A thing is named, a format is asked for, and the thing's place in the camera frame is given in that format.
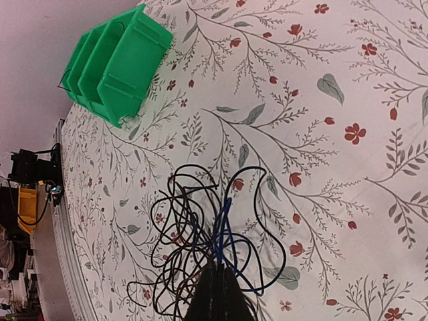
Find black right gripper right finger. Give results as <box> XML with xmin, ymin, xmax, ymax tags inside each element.
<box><xmin>216</xmin><ymin>265</ymin><xmax>254</xmax><ymax>321</ymax></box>

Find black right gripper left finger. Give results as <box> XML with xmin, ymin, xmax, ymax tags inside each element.
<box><xmin>184</xmin><ymin>263</ymin><xmax>217</xmax><ymax>321</ymax></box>

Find black cable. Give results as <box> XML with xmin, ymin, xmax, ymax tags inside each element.
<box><xmin>192</xmin><ymin>197</ymin><xmax>267</xmax><ymax>298</ymax></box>
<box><xmin>126</xmin><ymin>165</ymin><xmax>288</xmax><ymax>321</ymax></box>

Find dark blue cable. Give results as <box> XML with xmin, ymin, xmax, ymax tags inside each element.
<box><xmin>56</xmin><ymin>68</ymin><xmax>73</xmax><ymax>92</ymax></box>

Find floral table mat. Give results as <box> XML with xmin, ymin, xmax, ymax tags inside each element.
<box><xmin>62</xmin><ymin>1</ymin><xmax>427</xmax><ymax>320</ymax></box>

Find yellow storage bins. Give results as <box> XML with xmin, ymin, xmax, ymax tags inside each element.
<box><xmin>17</xmin><ymin>186</ymin><xmax>37</xmax><ymax>235</ymax></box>

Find green bin left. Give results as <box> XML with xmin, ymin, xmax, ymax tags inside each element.
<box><xmin>57</xmin><ymin>32</ymin><xmax>90</xmax><ymax>102</ymax></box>

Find green bin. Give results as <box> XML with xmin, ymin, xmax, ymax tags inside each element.
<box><xmin>57</xmin><ymin>32</ymin><xmax>90</xmax><ymax>102</ymax></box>
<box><xmin>72</xmin><ymin>19</ymin><xmax>126</xmax><ymax>116</ymax></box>
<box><xmin>92</xmin><ymin>5</ymin><xmax>173</xmax><ymax>128</ymax></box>

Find green bin right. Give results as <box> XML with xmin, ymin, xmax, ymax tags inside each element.
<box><xmin>92</xmin><ymin>5</ymin><xmax>173</xmax><ymax>128</ymax></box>

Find green bin middle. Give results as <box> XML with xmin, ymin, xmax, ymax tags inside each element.
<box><xmin>72</xmin><ymin>19</ymin><xmax>126</xmax><ymax>116</ymax></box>

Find front aluminium rail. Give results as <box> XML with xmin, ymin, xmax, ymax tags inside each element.
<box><xmin>49</xmin><ymin>116</ymin><xmax>101</xmax><ymax>321</ymax></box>

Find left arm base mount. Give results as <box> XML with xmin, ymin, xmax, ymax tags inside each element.
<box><xmin>8</xmin><ymin>143</ymin><xmax>64</xmax><ymax>207</ymax></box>

